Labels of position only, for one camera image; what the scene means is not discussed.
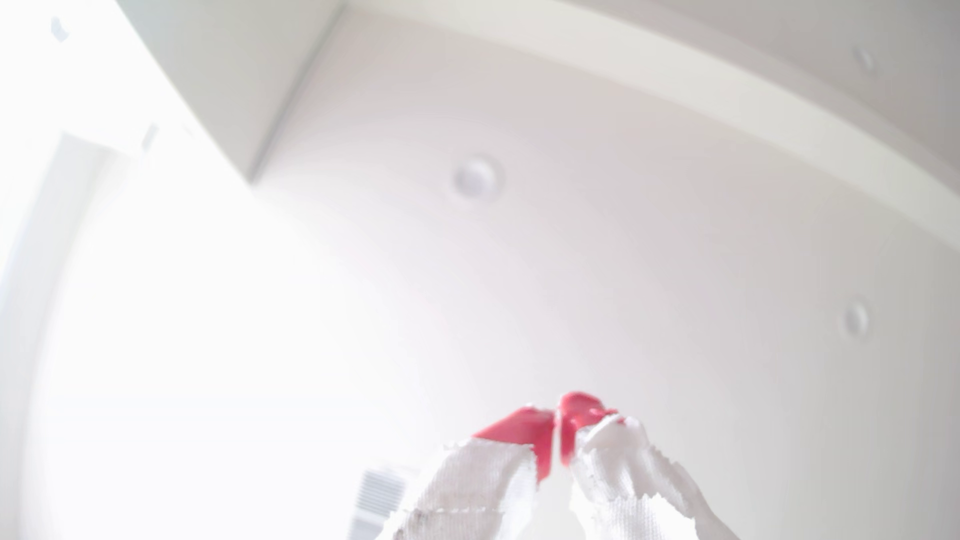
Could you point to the red-tipped white-wrapped gripper finger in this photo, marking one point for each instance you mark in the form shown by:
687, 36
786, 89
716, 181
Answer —
480, 487
630, 487

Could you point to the white slatted air vent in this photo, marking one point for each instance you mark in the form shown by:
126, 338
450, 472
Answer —
377, 495

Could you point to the round white ceiling light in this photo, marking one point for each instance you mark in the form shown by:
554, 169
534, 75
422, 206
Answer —
856, 319
476, 178

